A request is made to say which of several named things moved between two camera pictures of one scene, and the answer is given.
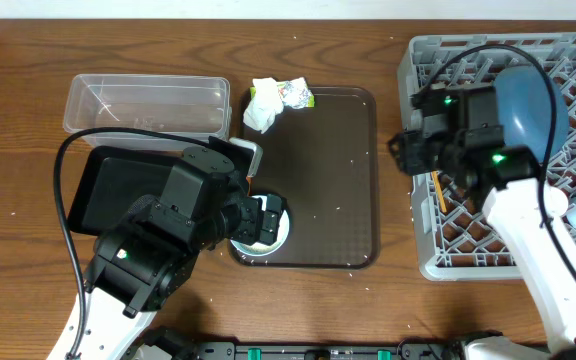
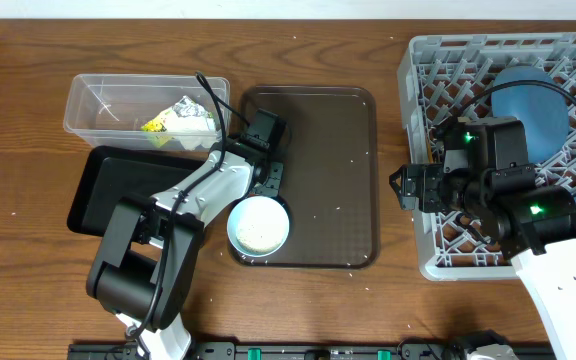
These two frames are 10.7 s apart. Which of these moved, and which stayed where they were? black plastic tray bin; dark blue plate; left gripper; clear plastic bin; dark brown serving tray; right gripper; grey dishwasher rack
Moved: left gripper; right gripper
Stayed: dark blue plate; black plastic tray bin; clear plastic bin; dark brown serving tray; grey dishwasher rack
